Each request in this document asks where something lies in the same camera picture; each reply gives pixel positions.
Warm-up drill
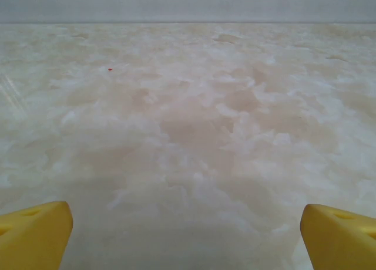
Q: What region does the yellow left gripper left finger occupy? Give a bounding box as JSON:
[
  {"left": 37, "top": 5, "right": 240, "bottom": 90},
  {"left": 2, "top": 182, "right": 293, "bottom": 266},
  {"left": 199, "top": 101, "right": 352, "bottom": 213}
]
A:
[{"left": 0, "top": 201, "right": 73, "bottom": 270}]

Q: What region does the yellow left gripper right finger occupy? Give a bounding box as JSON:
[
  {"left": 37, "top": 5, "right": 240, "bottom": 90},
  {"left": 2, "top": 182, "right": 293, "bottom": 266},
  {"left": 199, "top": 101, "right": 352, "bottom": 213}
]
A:
[{"left": 299, "top": 204, "right": 376, "bottom": 270}]

